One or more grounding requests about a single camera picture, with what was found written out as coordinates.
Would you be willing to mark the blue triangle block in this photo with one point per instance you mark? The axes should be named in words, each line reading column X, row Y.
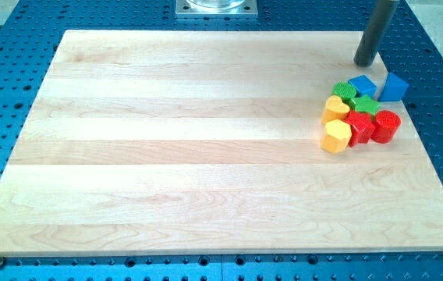
column 394, row 88

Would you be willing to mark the blue cube block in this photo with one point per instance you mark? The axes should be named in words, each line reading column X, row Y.
column 364, row 86

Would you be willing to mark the wooden board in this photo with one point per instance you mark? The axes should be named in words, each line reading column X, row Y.
column 144, row 142

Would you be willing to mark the yellow hexagon block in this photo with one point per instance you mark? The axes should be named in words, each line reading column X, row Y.
column 337, row 135

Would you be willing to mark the yellow heart block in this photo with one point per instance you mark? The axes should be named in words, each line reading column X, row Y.
column 334, row 108

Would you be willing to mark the green cylinder block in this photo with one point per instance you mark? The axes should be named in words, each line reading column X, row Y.
column 344, row 90

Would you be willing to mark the red star block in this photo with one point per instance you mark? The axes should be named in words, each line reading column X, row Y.
column 361, row 126

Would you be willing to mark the green star block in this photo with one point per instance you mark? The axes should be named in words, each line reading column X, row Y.
column 364, row 104

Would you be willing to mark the red cylinder block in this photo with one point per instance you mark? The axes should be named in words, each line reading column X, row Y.
column 386, row 123

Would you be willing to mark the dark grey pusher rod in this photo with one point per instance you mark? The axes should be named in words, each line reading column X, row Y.
column 377, row 25

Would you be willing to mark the blue perforated table plate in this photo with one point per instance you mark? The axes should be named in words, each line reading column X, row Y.
column 29, row 37

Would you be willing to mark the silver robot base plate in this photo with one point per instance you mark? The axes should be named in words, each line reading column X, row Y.
column 212, row 8

